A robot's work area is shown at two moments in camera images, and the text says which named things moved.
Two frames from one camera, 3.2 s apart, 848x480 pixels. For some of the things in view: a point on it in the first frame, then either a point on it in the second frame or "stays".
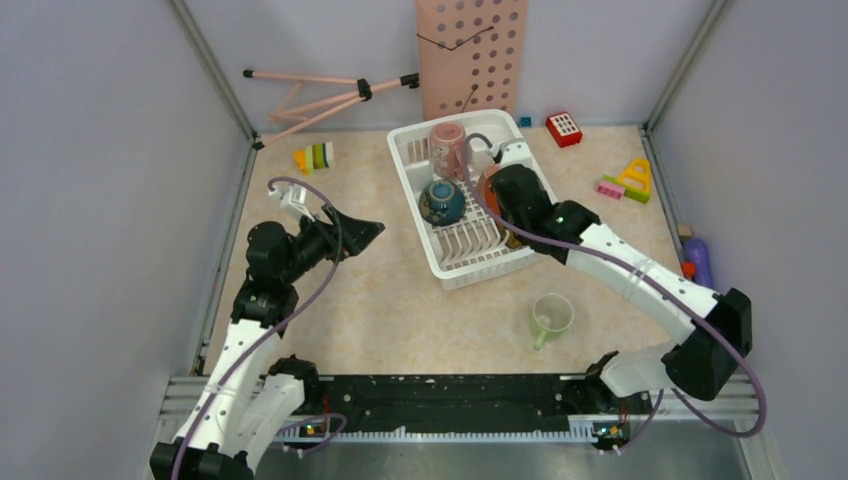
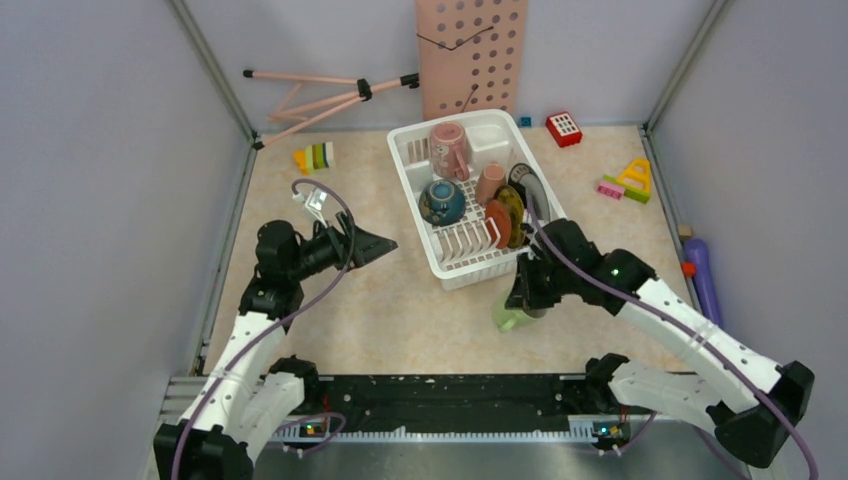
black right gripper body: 507,215 → 543,284
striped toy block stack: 315,156 stays
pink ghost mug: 449,150 stays
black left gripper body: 319,241 → 327,249
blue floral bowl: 442,202 stays
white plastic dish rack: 445,170 stays
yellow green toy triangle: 635,180 stays
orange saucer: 484,190 → 501,217
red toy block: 563,129 stays
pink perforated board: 469,54 stays
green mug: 551,313 → 508,319
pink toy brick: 611,190 stays
